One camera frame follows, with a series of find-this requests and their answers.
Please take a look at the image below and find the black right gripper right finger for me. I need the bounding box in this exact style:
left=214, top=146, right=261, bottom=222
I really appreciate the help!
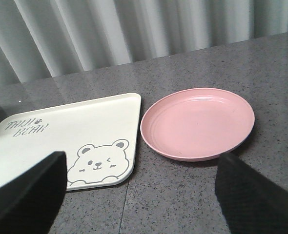
left=215, top=153, right=288, bottom=234

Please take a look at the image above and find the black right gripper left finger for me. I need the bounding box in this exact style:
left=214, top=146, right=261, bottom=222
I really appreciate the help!
left=0, top=152, right=67, bottom=234

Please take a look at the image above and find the cream bear serving tray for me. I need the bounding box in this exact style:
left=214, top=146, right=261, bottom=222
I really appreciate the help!
left=0, top=93, right=141, bottom=191

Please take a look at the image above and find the pink round plate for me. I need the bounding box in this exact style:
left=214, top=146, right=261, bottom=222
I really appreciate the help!
left=140, top=88, right=255, bottom=161

